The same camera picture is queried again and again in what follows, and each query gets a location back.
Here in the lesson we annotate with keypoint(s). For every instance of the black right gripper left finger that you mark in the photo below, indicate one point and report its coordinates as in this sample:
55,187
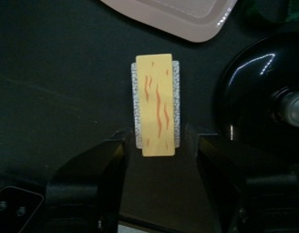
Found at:
95,176

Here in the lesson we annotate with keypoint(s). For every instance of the black pot lid silver knob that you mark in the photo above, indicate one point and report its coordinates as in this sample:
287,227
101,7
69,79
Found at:
261,97

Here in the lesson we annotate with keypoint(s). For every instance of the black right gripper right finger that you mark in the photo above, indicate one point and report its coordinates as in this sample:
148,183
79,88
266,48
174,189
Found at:
221,176

